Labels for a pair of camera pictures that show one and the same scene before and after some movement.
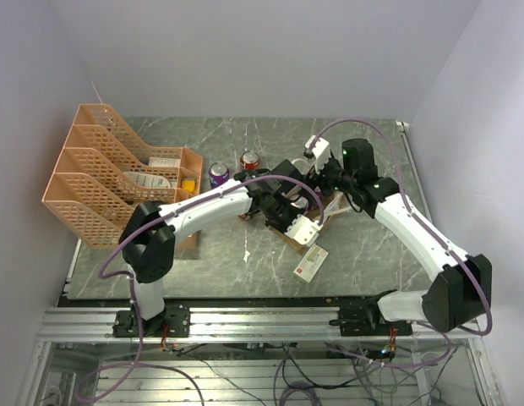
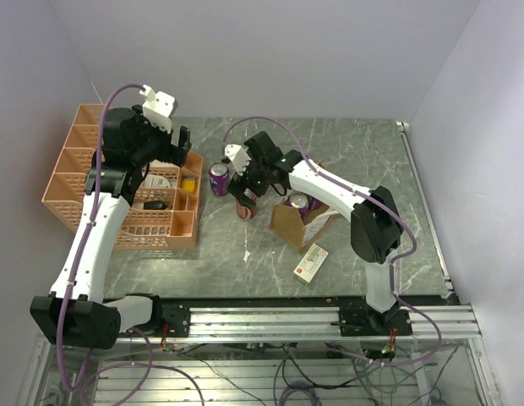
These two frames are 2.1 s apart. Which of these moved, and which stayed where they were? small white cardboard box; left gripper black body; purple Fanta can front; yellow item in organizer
Moved: left gripper black body
Stayed: yellow item in organizer; small white cardboard box; purple Fanta can front
